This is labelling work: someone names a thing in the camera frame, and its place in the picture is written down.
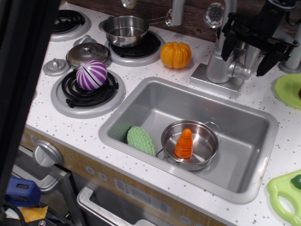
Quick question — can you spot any steel pot lid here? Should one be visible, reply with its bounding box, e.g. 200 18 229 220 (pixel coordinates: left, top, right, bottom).
66 42 111 68

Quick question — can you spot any silver front panel knob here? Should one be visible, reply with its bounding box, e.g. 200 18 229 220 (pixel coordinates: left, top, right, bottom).
32 139 63 168

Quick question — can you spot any purple white striped ball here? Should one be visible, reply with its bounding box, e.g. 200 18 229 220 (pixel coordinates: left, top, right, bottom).
76 60 108 91

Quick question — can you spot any back right burner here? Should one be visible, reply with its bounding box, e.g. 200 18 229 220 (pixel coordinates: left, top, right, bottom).
105 31 165 67

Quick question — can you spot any silver faucet lever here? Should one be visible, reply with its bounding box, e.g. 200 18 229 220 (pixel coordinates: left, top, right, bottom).
227 61 252 80

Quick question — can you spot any burner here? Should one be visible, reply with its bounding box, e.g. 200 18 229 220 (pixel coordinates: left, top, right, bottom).
50 9 91 42
105 31 165 67
51 70 126 119

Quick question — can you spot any back left burner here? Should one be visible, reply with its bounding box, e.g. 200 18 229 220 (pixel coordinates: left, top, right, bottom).
50 9 91 42

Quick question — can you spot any silver stove knob rear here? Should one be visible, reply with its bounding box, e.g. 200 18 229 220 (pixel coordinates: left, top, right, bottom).
73 35 97 47

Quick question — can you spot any blue clamp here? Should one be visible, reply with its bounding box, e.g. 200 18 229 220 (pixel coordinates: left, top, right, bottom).
4 177 41 207

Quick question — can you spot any grey sink basin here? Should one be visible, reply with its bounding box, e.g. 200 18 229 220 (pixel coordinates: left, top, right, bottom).
98 77 278 203

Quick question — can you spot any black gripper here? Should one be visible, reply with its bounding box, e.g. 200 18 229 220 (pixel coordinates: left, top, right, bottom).
222 11 299 76

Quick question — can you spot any light green cutting board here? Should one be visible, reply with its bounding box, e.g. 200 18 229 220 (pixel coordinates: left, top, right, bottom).
267 170 301 226

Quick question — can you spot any front left burner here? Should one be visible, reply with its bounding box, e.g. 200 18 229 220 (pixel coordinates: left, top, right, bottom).
51 70 126 119

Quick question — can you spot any orange toy carrot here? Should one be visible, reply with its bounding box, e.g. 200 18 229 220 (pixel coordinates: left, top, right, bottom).
174 129 193 159

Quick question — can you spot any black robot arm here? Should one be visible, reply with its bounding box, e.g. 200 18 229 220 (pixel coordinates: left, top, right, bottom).
221 0 300 76

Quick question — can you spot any green bumpy toy vegetable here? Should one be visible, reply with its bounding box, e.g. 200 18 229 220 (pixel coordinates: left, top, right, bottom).
127 126 156 156

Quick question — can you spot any silver toy faucet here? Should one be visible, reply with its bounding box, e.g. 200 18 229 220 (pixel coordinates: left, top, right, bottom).
171 0 261 99

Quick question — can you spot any light green plate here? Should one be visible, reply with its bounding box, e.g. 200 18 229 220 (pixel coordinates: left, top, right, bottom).
275 74 301 109

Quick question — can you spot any steel pan in sink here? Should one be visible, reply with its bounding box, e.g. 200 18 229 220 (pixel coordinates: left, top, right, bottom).
159 120 221 171

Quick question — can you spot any silver oven door handle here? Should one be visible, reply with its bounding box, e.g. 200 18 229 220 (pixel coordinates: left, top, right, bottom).
77 186 165 226

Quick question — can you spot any silver post right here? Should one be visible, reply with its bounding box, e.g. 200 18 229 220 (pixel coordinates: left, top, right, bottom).
279 40 301 73

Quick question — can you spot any orange toy pumpkin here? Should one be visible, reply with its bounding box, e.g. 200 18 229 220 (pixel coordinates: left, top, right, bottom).
160 41 192 69

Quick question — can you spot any silver stove knob top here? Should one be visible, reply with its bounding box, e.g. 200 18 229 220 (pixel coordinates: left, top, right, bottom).
43 58 71 77

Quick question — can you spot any black foreground pole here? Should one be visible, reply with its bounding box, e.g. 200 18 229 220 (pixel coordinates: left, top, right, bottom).
0 0 61 200

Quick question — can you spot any hanging spoon top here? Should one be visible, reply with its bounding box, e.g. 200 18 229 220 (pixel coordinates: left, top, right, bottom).
121 0 137 9

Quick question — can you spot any steel pot on burner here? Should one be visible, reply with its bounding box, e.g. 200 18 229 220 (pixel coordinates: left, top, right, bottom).
98 16 155 48

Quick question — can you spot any hanging slotted spoon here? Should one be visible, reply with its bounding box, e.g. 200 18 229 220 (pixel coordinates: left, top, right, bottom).
203 2 225 28

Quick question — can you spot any dark green toy piece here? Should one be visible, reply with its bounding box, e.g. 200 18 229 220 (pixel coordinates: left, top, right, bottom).
291 174 301 189

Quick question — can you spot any silver stove knob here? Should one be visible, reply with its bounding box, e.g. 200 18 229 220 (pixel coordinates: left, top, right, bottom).
43 58 71 77
73 35 97 47

